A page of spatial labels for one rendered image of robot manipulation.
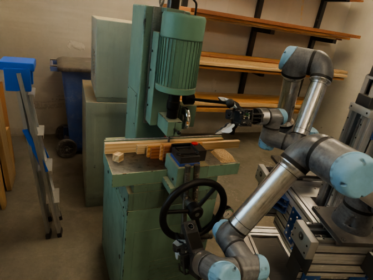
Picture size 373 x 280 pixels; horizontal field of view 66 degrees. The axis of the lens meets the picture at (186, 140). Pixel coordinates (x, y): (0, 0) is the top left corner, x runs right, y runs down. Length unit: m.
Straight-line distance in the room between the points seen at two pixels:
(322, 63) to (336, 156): 0.67
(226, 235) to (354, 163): 0.43
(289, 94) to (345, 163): 0.77
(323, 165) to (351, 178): 0.07
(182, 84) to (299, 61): 0.56
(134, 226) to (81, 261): 0.79
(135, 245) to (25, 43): 2.59
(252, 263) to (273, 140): 0.63
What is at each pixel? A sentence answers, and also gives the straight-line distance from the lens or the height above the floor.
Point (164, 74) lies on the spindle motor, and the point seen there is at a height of 1.27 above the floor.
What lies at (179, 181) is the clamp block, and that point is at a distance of 1.14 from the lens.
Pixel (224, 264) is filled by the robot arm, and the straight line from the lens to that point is 0.83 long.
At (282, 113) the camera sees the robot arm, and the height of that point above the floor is 1.16.
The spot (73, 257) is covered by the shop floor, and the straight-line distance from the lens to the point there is 2.10.
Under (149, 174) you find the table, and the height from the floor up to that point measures 0.88.
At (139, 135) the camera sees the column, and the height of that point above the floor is 0.91.
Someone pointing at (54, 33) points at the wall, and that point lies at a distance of 3.44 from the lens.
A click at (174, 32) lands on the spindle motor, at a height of 1.44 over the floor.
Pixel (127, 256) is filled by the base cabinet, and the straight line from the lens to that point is 1.45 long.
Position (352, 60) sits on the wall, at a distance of 4.85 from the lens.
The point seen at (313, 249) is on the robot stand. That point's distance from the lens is 1.29.
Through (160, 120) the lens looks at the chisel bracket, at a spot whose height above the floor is 1.04.
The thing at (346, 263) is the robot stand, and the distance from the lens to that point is 1.43.
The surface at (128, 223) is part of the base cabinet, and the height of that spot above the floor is 0.65.
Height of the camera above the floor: 1.49
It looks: 23 degrees down
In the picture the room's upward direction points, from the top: 9 degrees clockwise
